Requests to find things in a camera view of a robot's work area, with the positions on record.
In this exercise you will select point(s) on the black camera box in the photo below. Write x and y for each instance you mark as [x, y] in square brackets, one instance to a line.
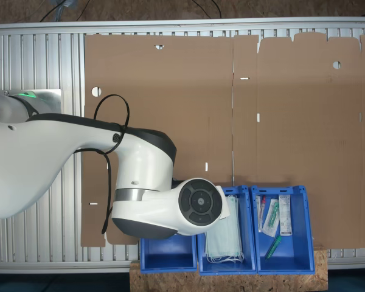
[178, 183]

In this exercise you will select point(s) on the stack of white face masks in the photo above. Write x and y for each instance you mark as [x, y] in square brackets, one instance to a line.
[223, 240]

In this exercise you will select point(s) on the red-capped tube in clear packet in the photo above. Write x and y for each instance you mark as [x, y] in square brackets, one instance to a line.
[260, 216]

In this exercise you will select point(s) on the narrow white printed packet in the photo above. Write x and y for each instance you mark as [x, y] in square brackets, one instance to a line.
[285, 216]

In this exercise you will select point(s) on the green syringe in clear packet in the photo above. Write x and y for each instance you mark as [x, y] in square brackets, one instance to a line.
[271, 217]

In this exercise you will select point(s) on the brown cardboard sheet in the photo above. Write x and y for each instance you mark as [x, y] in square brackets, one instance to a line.
[307, 137]

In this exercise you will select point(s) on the aluminium base mounting plate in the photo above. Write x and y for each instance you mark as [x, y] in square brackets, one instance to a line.
[50, 100]

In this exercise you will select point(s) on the chipboard wood panel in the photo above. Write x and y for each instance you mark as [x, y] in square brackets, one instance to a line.
[170, 281]

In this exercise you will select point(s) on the loose green syringe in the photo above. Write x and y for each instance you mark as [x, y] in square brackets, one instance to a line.
[274, 246]

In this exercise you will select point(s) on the blue plastic bin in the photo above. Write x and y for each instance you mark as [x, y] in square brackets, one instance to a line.
[167, 252]
[222, 267]
[295, 252]

